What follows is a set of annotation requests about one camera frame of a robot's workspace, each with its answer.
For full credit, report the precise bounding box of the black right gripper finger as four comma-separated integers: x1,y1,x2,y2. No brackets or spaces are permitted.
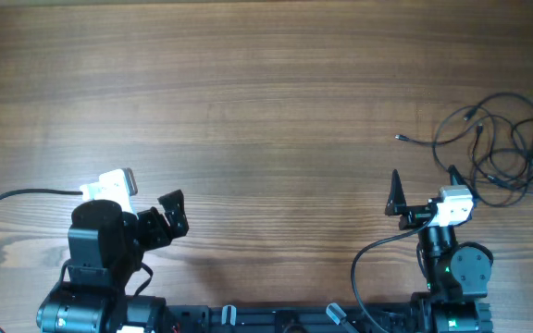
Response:
384,169,407,216
448,165,478,202

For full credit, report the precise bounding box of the thick black USB-A cable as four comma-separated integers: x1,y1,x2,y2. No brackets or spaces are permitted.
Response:
394,91,533,207

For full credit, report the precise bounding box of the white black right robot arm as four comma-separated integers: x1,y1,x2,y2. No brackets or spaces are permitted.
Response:
385,166,494,333

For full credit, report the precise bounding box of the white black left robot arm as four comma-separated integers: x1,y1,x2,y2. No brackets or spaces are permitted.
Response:
36,191,189,333

